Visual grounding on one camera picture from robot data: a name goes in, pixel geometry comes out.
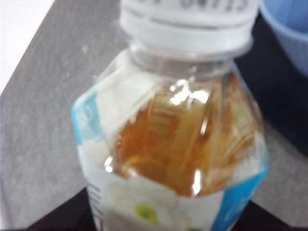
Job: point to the pale jasmine tea bottle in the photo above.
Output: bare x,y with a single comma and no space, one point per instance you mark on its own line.
168,144

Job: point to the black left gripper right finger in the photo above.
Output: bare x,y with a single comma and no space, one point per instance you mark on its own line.
279,220

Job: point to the blue ribbed cup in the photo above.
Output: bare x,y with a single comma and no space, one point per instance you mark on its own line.
291,31

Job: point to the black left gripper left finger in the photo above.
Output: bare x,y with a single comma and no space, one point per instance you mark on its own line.
65,214

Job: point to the dark blue flat tray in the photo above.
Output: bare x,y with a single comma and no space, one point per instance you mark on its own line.
276,96

